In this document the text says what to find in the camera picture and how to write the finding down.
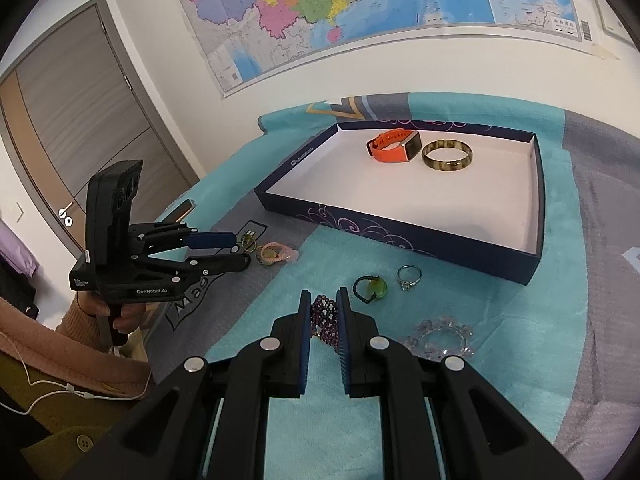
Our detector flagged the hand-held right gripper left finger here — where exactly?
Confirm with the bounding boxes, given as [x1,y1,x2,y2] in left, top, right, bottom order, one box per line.
[62,289,313,480]

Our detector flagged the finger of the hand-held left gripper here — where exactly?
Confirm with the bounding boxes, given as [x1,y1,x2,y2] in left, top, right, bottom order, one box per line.
[132,252,251,286]
[130,222,236,256]

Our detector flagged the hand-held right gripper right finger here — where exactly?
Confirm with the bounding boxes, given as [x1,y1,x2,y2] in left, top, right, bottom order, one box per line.
[336,287,586,480]

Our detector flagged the purple beaded bracelet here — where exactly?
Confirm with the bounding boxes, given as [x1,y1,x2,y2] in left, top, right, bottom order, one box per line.
[310,295,343,356]

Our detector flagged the green bead black cord ring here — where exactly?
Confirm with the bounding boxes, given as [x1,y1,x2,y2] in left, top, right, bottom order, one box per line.
[352,275,388,304]

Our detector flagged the pink stone ring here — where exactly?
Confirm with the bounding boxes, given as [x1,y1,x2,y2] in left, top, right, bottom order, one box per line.
[256,241,301,266]

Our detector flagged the silver ring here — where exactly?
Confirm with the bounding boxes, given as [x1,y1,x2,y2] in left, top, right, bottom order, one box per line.
[397,264,422,292]

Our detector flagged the clear crystal bracelet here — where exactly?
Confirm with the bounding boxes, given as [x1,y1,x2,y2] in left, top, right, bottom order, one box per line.
[404,315,475,361]

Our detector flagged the white tray with navy rim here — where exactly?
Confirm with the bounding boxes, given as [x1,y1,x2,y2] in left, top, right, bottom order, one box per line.
[253,121,545,286]

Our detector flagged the person's left forearm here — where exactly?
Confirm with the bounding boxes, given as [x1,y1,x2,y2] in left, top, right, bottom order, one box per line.
[0,300,153,402]

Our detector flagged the person's left hand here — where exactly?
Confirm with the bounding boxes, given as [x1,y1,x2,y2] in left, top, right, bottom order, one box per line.
[75,292,147,335]

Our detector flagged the purple cloth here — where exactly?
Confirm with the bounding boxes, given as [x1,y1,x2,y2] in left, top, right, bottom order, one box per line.
[0,220,38,277]

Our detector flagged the grey wooden door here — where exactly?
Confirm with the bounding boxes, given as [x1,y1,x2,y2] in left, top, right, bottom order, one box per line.
[0,0,201,261]

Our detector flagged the dark cloth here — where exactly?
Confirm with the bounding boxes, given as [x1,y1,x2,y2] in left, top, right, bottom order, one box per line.
[0,260,40,322]

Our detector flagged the teal grey printed blanket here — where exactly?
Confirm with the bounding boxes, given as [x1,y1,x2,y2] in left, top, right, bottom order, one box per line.
[150,91,640,461]

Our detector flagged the orange smartwatch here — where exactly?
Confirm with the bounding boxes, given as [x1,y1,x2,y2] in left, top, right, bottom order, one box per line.
[366,130,421,162]

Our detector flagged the brown mottled bangle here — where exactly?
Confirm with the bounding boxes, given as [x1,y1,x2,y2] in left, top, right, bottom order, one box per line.
[421,140,473,173]

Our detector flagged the olive green jacket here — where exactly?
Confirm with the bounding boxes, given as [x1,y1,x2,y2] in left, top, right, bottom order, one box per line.
[0,350,146,463]

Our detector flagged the white earphone cable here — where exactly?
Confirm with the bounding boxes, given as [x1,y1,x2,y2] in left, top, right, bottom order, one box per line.
[0,332,151,416]

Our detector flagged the colourful wall map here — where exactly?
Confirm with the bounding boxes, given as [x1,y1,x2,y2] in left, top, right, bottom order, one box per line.
[165,0,601,99]

